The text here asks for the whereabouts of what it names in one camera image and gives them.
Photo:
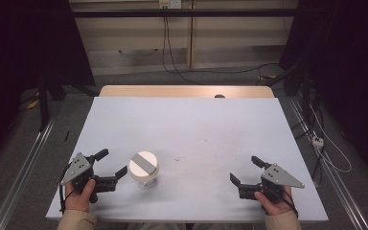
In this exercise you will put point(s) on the aluminium floor rail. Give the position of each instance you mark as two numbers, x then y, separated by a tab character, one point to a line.
335	185
22	177

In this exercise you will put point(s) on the black curtain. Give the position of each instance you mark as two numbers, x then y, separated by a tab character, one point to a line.
22	57
351	64

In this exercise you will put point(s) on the white power strip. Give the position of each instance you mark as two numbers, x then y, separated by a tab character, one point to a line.
318	142

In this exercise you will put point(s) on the person's left hand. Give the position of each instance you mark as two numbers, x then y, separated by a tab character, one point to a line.
78	201

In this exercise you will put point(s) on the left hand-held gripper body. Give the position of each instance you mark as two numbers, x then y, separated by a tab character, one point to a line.
76	169

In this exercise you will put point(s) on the black metal stand post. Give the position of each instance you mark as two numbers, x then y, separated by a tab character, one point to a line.
306	96

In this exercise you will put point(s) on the white board on table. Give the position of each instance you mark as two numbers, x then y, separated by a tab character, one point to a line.
188	134

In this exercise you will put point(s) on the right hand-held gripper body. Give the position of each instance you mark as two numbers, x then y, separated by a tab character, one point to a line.
279	177

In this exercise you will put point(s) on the black horizontal metal bar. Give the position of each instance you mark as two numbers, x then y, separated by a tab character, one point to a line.
185	13

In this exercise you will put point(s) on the white wall socket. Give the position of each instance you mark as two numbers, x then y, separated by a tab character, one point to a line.
170	4

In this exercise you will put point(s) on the person's right hand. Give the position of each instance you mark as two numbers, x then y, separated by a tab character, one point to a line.
278	207

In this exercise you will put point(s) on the small black stick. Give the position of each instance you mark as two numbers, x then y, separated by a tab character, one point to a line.
66	135

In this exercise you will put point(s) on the wooden table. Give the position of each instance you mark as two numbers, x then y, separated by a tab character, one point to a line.
172	91

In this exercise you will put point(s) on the black metal stand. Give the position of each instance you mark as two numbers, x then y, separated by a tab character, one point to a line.
43	105

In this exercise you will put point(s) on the clear plastic jar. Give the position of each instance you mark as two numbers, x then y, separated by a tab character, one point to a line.
148	182

